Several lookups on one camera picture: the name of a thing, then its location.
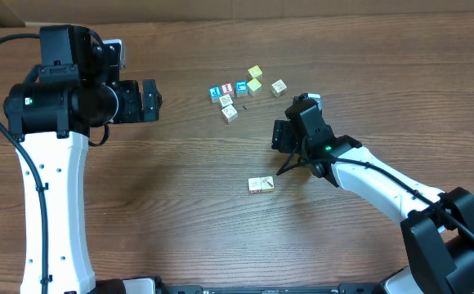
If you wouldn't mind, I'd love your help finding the natural block number 4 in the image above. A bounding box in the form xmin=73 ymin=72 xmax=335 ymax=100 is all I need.
xmin=261 ymin=176 xmax=275 ymax=193

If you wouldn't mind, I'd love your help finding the natural block letter B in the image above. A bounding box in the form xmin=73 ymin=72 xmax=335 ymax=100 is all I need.
xmin=248 ymin=177 xmax=262 ymax=194

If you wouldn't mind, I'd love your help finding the wood block red side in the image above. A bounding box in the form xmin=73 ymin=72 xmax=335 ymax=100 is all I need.
xmin=221 ymin=105 xmax=238 ymax=123

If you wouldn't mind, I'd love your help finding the blue letter P block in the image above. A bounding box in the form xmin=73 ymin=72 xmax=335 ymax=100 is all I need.
xmin=208 ymin=86 xmax=222 ymax=103

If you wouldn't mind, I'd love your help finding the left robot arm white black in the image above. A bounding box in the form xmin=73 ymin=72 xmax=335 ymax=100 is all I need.
xmin=3 ymin=25 xmax=162 ymax=293

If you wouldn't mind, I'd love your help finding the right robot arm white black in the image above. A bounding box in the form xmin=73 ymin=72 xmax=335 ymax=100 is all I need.
xmin=271 ymin=93 xmax=474 ymax=294

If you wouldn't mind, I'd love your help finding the natural wood block right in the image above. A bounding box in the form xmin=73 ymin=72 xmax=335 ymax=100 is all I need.
xmin=271 ymin=79 xmax=287 ymax=97

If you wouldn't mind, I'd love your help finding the yellow block lower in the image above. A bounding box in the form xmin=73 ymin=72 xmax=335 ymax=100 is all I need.
xmin=247 ymin=78 xmax=262 ymax=96

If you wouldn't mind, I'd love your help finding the yellow block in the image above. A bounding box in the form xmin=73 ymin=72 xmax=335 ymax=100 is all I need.
xmin=247 ymin=78 xmax=262 ymax=96
xmin=248 ymin=65 xmax=263 ymax=80

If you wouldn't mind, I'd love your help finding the natural wood picture block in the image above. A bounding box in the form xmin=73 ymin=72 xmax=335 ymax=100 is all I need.
xmin=219 ymin=94 xmax=234 ymax=109

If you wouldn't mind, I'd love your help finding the yellow block upper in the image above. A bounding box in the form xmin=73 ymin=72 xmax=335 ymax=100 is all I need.
xmin=248 ymin=65 xmax=263 ymax=80

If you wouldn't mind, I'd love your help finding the red letter I block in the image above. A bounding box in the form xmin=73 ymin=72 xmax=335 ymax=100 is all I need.
xmin=221 ymin=82 xmax=235 ymax=96

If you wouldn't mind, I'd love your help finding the cardboard box edge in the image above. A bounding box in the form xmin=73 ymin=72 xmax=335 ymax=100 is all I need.
xmin=0 ymin=0 xmax=474 ymax=27

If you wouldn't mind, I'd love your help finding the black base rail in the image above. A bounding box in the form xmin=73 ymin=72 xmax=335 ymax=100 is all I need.
xmin=154 ymin=282 xmax=455 ymax=294

